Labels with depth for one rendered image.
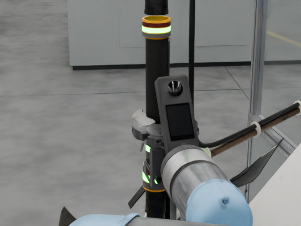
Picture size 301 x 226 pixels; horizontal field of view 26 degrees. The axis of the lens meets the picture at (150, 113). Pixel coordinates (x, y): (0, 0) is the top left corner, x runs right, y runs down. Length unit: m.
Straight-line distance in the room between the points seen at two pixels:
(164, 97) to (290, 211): 0.54
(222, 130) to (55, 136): 1.29
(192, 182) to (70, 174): 3.60
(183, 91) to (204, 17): 5.74
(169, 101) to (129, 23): 5.66
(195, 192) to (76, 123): 4.49
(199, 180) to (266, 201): 0.66
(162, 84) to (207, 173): 0.17
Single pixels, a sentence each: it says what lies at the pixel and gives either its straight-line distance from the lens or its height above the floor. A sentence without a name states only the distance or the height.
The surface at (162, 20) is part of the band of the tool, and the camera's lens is 0.98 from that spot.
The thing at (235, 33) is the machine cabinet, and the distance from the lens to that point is 6.76.
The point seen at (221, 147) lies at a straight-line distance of 1.22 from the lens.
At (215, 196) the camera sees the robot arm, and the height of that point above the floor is 1.52.
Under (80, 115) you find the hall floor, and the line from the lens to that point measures 5.44.
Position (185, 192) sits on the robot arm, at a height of 1.51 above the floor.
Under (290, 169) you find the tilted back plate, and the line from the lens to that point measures 1.45.
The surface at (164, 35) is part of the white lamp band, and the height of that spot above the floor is 1.65.
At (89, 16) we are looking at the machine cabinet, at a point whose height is 0.56.
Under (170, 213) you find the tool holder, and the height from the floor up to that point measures 1.33.
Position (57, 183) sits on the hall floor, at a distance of 4.28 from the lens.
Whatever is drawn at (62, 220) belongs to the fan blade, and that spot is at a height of 1.12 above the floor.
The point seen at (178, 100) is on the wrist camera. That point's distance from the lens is 0.93.
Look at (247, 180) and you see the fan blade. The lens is 1.03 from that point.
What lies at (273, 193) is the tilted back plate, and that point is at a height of 1.22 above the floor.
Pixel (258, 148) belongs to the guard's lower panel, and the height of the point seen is 0.89.
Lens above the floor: 1.87
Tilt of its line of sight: 20 degrees down
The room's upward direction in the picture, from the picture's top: straight up
